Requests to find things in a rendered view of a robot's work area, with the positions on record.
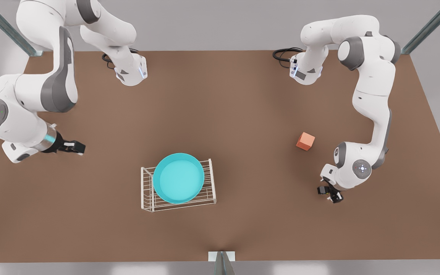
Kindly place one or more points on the red button switch box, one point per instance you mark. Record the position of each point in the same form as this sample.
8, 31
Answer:
305, 141

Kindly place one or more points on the turquoise round plate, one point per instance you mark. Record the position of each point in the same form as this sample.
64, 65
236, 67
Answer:
178, 178

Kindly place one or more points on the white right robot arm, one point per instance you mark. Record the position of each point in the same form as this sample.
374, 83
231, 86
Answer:
21, 95

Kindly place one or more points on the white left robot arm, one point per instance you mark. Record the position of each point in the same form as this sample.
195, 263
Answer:
369, 84

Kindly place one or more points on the silver frame post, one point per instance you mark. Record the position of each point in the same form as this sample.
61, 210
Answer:
223, 263
8, 28
430, 26

